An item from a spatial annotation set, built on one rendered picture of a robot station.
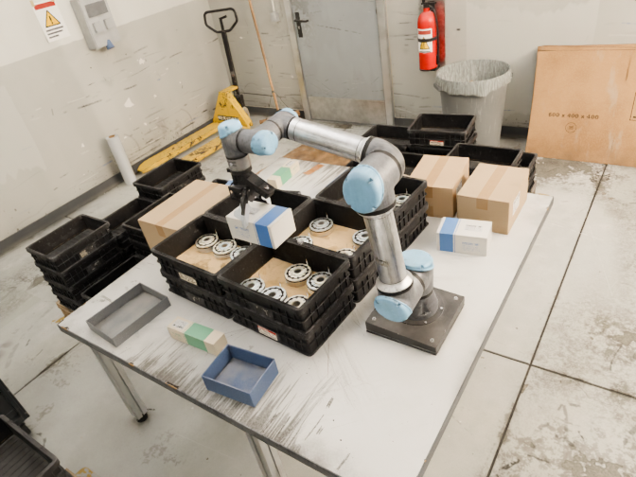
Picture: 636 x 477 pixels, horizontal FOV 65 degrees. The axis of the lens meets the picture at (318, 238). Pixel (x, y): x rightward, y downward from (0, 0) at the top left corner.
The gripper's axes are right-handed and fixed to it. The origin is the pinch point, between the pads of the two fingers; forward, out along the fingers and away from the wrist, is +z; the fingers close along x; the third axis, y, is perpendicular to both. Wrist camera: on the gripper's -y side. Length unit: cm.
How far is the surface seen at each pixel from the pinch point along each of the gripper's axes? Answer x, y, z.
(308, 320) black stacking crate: 14.7, -24.9, 25.8
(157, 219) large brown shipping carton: -8, 75, 20
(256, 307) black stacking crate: 16.7, -3.8, 25.7
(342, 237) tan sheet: -33.5, -8.7, 28.1
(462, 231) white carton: -59, -50, 32
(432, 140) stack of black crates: -187, 18, 57
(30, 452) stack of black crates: 87, 60, 61
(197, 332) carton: 29.7, 16.9, 34.8
